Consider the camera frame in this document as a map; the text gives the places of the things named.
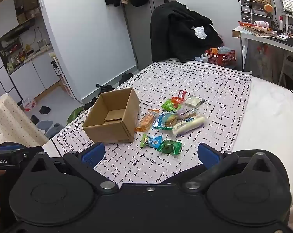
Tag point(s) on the narrow white cart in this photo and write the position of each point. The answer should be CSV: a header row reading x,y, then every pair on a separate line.
x,y
64,77

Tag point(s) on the black clog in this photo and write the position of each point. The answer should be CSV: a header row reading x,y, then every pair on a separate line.
x,y
109,89

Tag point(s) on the clear biscuit packet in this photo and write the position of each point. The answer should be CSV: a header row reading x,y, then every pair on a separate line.
x,y
189,112

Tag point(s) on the red green snack packet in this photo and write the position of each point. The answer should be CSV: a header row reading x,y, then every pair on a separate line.
x,y
177,100

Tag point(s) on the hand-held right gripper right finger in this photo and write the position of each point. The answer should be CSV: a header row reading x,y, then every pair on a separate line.
x,y
208,155

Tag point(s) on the white bed mattress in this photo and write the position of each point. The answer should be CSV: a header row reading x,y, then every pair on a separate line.
x,y
270,116

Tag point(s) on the bright green snack packet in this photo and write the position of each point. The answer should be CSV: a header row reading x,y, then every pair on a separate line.
x,y
168,106

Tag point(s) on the white cabinet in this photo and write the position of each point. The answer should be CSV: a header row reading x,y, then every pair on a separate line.
x,y
32,75

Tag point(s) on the white bottle red cap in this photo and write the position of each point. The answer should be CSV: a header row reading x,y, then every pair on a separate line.
x,y
281,22

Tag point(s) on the black kitchen rack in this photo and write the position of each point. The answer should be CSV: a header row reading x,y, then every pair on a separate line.
x,y
18,29

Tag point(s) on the small white device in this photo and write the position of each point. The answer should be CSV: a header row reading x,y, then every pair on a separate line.
x,y
282,37

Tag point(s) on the red plastic basket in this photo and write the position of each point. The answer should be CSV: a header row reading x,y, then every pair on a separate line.
x,y
220,58

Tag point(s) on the grey door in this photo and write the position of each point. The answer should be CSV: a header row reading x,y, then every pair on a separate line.
x,y
141,34

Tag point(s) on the dark green round-print packet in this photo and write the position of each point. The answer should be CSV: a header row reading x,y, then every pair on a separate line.
x,y
169,147

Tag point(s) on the green cartoon leaf rug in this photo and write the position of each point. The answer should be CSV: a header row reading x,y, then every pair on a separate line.
x,y
75,115

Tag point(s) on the small green snack packet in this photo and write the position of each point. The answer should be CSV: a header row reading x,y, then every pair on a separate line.
x,y
144,140

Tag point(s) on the black slipper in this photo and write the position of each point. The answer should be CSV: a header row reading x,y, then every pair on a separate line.
x,y
35,119
44,110

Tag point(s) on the white stool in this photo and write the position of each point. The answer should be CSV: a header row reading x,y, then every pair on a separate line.
x,y
292,68

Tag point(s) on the black jacket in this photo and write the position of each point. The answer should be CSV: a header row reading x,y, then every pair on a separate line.
x,y
175,29

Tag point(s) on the black slide sandal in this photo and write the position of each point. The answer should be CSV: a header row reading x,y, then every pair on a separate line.
x,y
126,77

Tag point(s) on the white square snack packet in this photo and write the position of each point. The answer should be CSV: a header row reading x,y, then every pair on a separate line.
x,y
194,101

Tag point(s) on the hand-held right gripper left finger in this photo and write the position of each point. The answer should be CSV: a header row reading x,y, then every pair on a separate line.
x,y
93,154

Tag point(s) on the long white snack packet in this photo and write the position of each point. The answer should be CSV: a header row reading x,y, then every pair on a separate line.
x,y
189,125

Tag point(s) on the white red plastic bag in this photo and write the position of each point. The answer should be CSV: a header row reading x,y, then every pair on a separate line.
x,y
28,104

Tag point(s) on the green edged biscuit packet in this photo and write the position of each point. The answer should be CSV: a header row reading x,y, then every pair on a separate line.
x,y
164,120

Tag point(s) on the small blue snack packet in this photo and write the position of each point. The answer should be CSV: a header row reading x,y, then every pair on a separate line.
x,y
154,141

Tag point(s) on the brown cardboard box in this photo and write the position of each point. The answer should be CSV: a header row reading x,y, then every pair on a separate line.
x,y
122,126

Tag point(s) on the pink white tape roll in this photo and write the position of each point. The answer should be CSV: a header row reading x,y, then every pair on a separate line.
x,y
262,23

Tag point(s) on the grey drawer organiser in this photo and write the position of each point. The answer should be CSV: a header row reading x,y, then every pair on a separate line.
x,y
250,11

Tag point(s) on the crumpled white cloth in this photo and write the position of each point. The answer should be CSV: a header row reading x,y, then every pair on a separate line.
x,y
199,32

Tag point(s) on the orange cracker packet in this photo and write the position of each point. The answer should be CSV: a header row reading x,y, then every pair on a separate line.
x,y
146,121

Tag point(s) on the cream dotted cloth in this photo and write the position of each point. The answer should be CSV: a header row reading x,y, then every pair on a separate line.
x,y
10,121

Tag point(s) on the white desk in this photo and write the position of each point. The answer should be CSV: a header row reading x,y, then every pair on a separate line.
x,y
244,36

